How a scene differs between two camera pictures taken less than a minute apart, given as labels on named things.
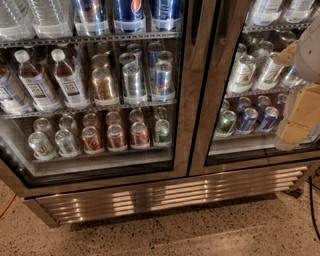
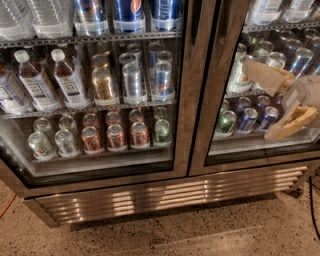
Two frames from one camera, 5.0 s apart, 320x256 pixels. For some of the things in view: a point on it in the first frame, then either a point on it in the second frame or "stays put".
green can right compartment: (224, 126) stays put
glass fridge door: (245, 92) stays put
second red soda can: (116, 138) stays put
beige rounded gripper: (309, 55) -> (308, 90)
